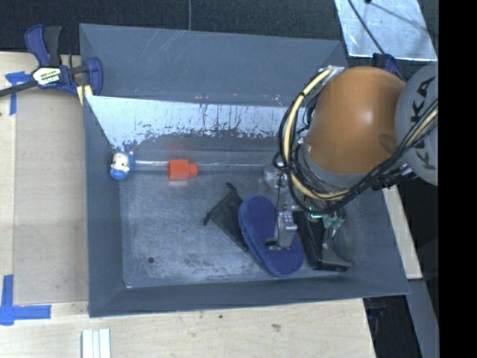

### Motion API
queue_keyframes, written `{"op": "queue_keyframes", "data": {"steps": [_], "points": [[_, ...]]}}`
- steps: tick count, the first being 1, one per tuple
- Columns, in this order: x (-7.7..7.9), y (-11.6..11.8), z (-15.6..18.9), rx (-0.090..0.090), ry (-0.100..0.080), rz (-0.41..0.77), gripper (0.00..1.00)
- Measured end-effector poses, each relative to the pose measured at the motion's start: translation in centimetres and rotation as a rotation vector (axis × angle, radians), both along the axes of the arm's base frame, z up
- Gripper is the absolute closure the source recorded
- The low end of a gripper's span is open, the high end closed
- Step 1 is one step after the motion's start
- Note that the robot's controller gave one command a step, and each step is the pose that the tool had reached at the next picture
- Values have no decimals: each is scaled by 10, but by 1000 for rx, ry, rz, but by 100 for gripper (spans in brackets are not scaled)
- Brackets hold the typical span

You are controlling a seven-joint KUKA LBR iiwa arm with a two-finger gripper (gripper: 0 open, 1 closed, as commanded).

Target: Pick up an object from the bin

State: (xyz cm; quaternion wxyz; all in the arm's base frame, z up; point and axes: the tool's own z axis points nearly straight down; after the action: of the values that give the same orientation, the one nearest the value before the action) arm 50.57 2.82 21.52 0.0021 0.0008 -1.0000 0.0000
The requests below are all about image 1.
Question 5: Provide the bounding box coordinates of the blue oval sponge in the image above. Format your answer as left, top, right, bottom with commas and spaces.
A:
237, 195, 305, 278

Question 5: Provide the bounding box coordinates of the white and blue toy figure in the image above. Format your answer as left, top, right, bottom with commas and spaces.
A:
109, 150, 136, 182

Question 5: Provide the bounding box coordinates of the red plastic block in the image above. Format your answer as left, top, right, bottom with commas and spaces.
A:
166, 159, 200, 182

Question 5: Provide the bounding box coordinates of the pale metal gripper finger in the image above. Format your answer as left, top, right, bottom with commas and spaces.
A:
281, 213, 300, 250
274, 211, 285, 246

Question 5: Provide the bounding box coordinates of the grey metal bin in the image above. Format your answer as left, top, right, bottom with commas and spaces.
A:
78, 23, 412, 318

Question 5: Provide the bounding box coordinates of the black flat block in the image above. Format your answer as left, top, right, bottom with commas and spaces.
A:
297, 210, 353, 272

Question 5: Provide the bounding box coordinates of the black flat pouch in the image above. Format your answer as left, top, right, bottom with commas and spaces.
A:
203, 182, 250, 253

